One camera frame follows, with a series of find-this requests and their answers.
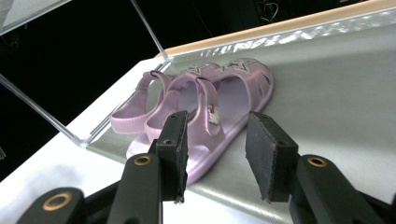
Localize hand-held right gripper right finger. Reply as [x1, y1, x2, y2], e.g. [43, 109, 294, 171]
[245, 111, 300, 203]

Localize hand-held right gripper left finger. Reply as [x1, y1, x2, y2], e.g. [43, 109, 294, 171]
[155, 110, 190, 203]

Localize purple star sandal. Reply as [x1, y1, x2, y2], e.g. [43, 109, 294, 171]
[125, 57, 275, 185]
[110, 63, 216, 135]

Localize clear acrylic shoe rack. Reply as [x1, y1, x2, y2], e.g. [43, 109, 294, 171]
[0, 0, 396, 224]

